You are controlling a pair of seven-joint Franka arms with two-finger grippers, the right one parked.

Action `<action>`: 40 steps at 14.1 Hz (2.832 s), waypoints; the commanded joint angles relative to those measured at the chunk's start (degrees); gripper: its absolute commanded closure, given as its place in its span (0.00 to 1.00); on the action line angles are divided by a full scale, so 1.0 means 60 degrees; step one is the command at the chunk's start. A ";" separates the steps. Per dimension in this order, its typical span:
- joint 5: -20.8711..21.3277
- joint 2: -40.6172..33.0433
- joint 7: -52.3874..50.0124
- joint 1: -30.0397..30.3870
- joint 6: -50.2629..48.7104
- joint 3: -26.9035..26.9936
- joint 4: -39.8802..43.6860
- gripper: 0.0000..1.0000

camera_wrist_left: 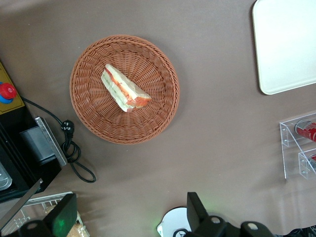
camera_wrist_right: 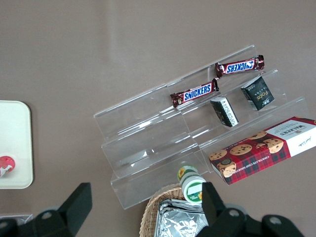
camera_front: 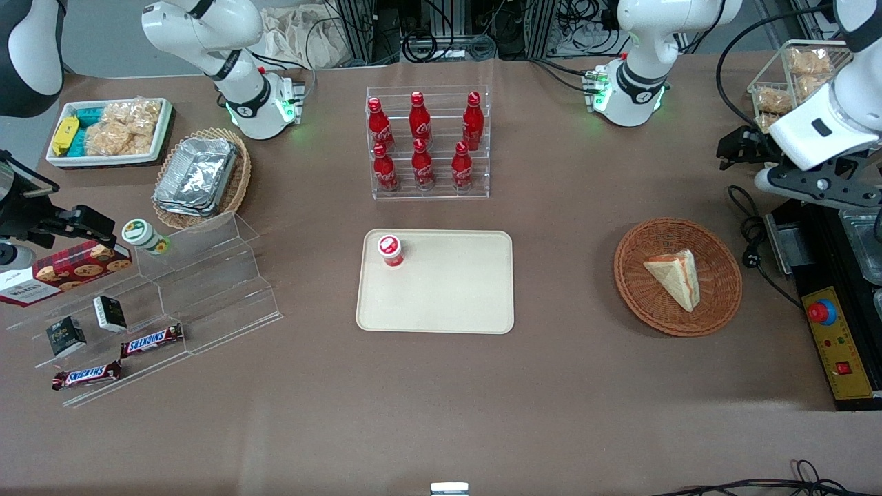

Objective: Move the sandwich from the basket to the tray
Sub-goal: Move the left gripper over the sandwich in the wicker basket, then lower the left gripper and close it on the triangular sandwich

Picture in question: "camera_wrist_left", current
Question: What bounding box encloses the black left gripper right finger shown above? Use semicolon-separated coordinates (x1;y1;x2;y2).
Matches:
187;192;210;233

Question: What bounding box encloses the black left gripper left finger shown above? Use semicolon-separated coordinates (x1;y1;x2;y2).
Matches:
44;193;77;237

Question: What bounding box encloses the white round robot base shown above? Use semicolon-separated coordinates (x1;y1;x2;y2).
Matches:
157;206;192;237

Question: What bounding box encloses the round brown wicker basket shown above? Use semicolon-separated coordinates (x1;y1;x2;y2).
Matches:
70;34;180;145

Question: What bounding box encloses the wrapped triangular sandwich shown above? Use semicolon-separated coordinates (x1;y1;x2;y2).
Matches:
100;63;152;113

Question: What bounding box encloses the cream plastic tray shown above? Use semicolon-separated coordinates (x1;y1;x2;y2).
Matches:
252;0;316;96

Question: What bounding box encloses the packaged bread loaf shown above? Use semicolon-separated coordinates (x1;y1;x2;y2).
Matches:
66;217;91;237

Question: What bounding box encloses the clear acrylic can rack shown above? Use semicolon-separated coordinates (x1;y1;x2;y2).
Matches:
279;111;316;180

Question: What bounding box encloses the red emergency stop button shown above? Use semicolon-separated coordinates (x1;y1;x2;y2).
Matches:
0;60;25;114

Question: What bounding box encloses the red cola can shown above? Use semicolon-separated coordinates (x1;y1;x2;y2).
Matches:
294;119;316;143

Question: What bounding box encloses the black machine with metal rail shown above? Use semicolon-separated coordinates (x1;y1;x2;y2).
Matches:
0;106;68;203

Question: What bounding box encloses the black power cable with plug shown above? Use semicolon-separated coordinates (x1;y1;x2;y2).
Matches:
21;97;96;183

